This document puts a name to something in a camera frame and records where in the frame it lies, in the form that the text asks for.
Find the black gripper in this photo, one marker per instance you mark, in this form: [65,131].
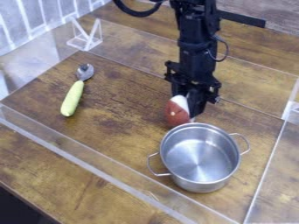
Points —
[192,75]

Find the red white plush mushroom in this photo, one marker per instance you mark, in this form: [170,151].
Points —
[177,111]

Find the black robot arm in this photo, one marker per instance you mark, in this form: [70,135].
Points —
[198,21]

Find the black bar on table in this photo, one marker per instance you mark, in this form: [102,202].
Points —
[258,22]

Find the clear acrylic triangle stand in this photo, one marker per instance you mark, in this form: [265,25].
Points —
[85,41]

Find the clear acrylic barrier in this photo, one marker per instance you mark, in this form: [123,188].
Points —
[184,208]

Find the yellow-green handled spoon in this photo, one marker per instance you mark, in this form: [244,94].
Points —
[73,97]

